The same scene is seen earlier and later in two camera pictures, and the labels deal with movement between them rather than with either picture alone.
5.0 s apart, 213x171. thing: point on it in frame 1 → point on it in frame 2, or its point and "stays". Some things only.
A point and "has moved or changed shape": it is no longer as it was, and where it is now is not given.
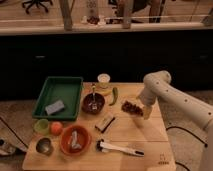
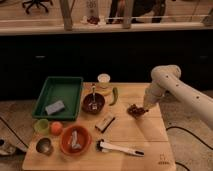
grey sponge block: (52, 108) stays
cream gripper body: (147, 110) → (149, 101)
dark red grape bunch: (129, 107) has moved or changed shape
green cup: (42, 126) stays
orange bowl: (83, 139) stays
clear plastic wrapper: (74, 137) stays
